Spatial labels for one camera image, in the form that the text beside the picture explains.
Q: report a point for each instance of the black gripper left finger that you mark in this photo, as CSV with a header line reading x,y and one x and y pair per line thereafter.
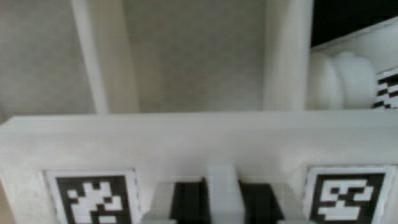
x,y
179,204

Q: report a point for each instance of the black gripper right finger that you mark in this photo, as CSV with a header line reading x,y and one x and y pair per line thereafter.
x,y
263,210

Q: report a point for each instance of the white cabinet door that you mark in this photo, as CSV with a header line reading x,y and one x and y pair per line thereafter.
x,y
272,143

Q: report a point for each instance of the white cabinet body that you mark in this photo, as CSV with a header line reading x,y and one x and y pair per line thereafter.
x,y
153,56

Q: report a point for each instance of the white U-shaped fence wall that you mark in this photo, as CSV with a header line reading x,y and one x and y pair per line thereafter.
x,y
348,60

